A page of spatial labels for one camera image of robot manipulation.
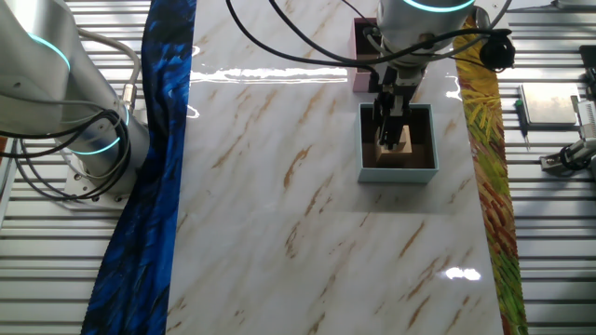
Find grey flat object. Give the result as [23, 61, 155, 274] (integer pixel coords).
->
[552, 0, 596, 10]

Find grey hose with metal connector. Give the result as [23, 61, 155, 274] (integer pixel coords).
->
[76, 27, 143, 115]

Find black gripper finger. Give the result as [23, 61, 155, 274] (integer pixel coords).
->
[373, 92, 391, 150]
[389, 109, 407, 153]

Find black round cable plug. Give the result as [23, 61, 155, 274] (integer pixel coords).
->
[478, 30, 517, 74]

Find metal clamp bracket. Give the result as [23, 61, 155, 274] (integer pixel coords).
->
[539, 137, 596, 181]

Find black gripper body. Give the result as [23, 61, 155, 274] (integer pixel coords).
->
[370, 64, 423, 120]

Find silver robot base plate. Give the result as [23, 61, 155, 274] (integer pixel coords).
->
[62, 165, 131, 210]

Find black arm base cables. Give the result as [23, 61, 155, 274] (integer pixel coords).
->
[0, 107, 132, 204]

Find black device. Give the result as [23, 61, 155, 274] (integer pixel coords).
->
[578, 45, 596, 101]

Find white ribbed device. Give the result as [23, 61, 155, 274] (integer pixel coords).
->
[571, 95, 596, 141]

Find pink open box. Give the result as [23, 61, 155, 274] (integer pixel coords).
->
[349, 17, 387, 93]

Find white marble pattern sheet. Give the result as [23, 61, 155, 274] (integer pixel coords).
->
[165, 0, 507, 335]

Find large wooden cube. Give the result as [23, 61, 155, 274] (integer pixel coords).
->
[373, 127, 414, 169]

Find yellow green patterned cloth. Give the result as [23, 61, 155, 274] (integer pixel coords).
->
[452, 16, 530, 335]

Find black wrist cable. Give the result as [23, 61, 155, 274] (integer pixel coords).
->
[224, 0, 381, 92]
[267, 0, 513, 66]

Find green handled screwdriver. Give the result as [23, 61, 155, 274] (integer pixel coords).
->
[514, 98, 532, 153]

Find square silver metal plate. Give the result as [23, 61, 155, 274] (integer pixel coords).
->
[519, 82, 581, 127]

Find blue patterned cloth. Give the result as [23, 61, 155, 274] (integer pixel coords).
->
[79, 0, 197, 335]

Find light blue open box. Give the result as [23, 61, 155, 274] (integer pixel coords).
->
[356, 101, 440, 185]

